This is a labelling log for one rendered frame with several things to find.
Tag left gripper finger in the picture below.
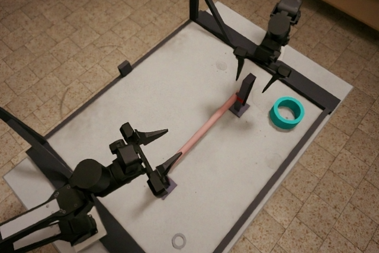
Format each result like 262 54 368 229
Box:
235 56 245 81
262 73 284 93

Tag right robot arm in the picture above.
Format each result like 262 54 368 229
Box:
0 139 142 253

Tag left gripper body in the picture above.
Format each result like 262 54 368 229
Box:
233 38 291 79

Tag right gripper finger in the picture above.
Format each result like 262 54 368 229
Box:
135 129 168 146
156 152 182 182

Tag pink long bar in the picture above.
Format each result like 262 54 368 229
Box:
172 89 240 167

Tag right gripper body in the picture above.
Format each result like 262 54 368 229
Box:
110 122 168 198

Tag teal open ring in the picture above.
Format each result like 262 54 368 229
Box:
270 97 304 129

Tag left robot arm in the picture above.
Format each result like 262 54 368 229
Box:
253 0 302 63

